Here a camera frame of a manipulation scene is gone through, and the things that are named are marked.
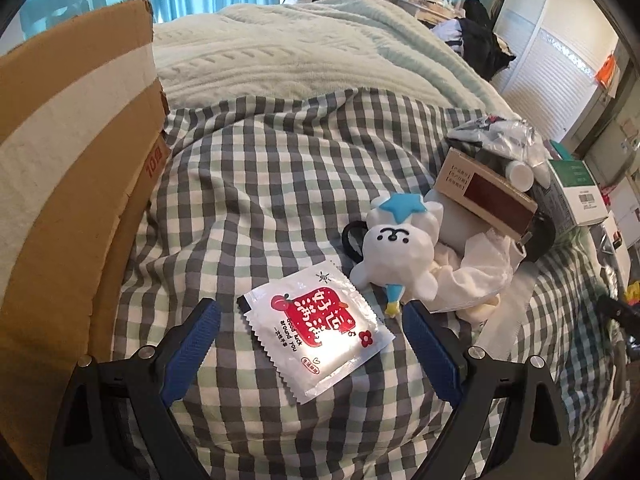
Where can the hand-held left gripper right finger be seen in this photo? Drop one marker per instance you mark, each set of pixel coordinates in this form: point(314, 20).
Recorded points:
point(430, 340)

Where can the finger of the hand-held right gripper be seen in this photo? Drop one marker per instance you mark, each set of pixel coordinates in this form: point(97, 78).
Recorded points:
point(611, 307)

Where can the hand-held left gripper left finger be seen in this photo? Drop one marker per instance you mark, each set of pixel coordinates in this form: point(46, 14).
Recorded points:
point(195, 340)

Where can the white plush toy blue star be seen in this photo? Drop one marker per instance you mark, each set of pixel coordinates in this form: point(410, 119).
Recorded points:
point(395, 255)

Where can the white red-label wipe packet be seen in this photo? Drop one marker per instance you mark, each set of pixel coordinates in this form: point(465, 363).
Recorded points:
point(315, 325)

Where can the green and white box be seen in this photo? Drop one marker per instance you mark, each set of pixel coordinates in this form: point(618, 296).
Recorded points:
point(575, 190)

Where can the brown cardboard box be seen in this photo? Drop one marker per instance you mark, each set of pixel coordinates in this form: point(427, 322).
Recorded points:
point(75, 160)

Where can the white crumpled tissue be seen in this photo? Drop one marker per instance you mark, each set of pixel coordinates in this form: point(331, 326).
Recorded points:
point(475, 275)

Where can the small black box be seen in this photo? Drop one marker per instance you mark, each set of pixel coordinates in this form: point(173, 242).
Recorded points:
point(539, 235)

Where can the red and tan box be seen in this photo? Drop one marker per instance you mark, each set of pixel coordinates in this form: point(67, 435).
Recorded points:
point(490, 195)

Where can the white cream tube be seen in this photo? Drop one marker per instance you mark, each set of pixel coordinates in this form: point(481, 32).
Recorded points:
point(520, 174)

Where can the grey checked bed sheet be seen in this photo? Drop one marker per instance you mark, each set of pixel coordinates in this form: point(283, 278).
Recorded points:
point(260, 170)

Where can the clear plastic bag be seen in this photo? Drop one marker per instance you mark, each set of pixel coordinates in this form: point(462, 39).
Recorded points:
point(492, 132)

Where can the orange paper tag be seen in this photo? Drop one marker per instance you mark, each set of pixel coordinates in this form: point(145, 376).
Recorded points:
point(606, 71)

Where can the white slatted wardrobe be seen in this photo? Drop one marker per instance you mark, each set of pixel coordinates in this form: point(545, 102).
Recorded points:
point(550, 35)

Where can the pile of dark clothes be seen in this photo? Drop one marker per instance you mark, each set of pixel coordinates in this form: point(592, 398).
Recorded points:
point(482, 40)

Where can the light green knitted blanket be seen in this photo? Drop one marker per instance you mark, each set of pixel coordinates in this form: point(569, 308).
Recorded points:
point(300, 55)

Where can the white dressing table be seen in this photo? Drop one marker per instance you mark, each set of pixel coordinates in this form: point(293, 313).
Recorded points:
point(430, 7)

